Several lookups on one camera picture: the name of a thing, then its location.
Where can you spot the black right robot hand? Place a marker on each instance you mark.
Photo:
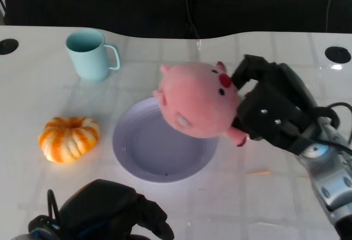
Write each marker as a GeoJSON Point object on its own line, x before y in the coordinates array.
{"type": "Point", "coordinates": [275, 113]}

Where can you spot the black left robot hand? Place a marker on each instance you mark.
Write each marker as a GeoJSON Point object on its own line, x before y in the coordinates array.
{"type": "Point", "coordinates": [110, 209]}

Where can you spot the pink plush pig doll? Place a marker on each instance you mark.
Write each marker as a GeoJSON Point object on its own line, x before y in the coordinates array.
{"type": "Point", "coordinates": [195, 102]}

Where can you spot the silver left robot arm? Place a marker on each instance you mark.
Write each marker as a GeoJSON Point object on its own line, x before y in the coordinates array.
{"type": "Point", "coordinates": [35, 231]}

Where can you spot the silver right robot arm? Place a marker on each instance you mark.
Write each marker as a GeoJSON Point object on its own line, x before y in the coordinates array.
{"type": "Point", "coordinates": [330, 179]}

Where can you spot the lavender round plate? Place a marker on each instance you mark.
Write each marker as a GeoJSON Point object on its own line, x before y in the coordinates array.
{"type": "Point", "coordinates": [165, 154]}

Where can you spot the orange white striped pumpkin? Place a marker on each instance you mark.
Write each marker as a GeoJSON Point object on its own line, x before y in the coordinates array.
{"type": "Point", "coordinates": [68, 141]}

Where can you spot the black round table grommet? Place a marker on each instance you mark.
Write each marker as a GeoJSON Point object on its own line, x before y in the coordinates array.
{"type": "Point", "coordinates": [337, 54]}
{"type": "Point", "coordinates": [8, 46]}

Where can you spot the light blue mug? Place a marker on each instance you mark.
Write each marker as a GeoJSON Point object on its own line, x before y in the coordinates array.
{"type": "Point", "coordinates": [86, 58]}

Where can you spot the black backdrop curtain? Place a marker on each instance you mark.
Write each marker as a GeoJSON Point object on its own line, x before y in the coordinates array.
{"type": "Point", "coordinates": [137, 0]}

